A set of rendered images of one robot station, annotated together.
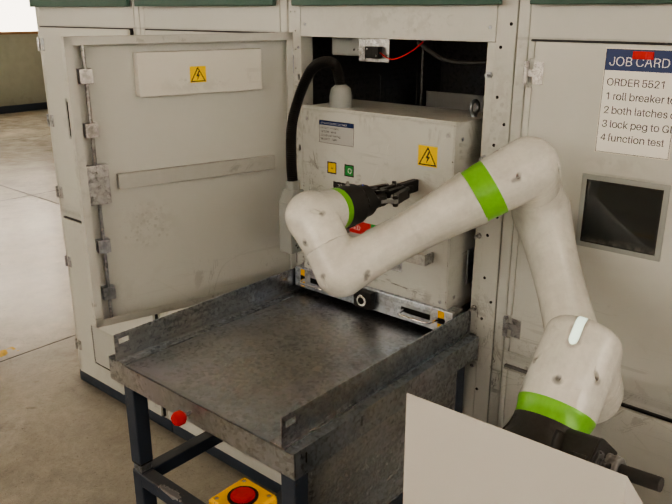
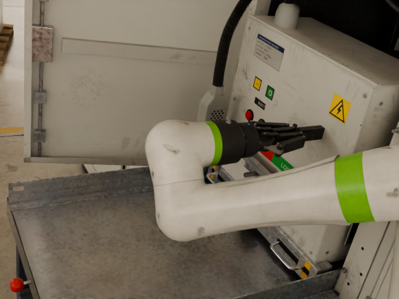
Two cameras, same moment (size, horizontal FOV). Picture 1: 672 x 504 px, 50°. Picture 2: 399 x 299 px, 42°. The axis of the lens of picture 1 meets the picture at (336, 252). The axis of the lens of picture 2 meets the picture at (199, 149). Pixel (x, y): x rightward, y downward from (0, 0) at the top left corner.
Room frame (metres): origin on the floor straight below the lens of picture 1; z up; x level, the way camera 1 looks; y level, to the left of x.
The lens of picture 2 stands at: (0.61, -0.25, 1.71)
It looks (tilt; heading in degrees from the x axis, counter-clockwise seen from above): 28 degrees down; 17
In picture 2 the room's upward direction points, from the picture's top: 11 degrees clockwise
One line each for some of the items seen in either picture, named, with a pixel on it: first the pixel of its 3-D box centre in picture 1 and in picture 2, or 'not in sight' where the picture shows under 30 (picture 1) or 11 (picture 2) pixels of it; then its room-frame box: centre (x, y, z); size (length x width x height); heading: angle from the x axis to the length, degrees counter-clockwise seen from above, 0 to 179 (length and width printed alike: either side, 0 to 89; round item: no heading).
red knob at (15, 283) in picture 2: (182, 416); (20, 284); (1.34, 0.33, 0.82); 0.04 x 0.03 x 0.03; 139
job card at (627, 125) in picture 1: (637, 103); not in sight; (1.45, -0.60, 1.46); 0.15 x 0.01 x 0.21; 49
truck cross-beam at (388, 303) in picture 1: (372, 295); (261, 213); (1.84, -0.10, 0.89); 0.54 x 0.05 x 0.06; 49
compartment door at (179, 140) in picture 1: (194, 174); (137, 53); (1.95, 0.39, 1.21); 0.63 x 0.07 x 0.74; 124
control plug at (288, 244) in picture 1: (294, 219); (212, 120); (1.91, 0.11, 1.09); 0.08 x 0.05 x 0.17; 139
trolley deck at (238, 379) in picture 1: (299, 356); (163, 253); (1.62, 0.09, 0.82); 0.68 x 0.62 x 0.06; 139
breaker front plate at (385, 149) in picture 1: (370, 207); (277, 135); (1.83, -0.09, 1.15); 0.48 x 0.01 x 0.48; 49
